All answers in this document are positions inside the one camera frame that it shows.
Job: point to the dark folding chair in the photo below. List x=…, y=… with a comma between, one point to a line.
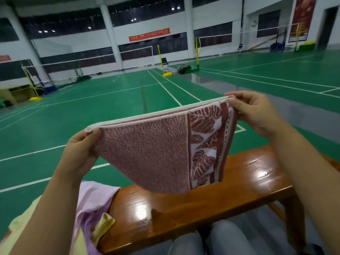
x=164, y=63

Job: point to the red wall poster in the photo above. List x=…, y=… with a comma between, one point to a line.
x=303, y=18

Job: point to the yellow white striped cloth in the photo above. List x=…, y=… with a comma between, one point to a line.
x=102, y=226

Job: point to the person's grey trousers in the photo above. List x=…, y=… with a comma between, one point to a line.
x=228, y=239

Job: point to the person's right forearm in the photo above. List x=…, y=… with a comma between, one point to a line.
x=313, y=178

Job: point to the person's left hand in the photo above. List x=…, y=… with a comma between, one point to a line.
x=79, y=154

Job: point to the red patterned towel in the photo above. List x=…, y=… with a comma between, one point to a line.
x=148, y=151

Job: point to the light pink towel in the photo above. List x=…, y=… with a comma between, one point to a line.
x=93, y=199

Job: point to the pale yellow towel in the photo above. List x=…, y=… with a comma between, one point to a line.
x=13, y=236

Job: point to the black sports bag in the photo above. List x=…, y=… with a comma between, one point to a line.
x=184, y=68

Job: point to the person's left forearm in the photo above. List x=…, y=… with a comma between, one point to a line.
x=45, y=220

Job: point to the person's right hand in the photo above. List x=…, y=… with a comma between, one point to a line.
x=257, y=111

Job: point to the red wall banner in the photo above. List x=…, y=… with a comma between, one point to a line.
x=149, y=34

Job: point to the brown wooden bench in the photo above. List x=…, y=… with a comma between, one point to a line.
x=175, y=209

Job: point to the badminton net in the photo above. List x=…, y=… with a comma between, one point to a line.
x=95, y=58

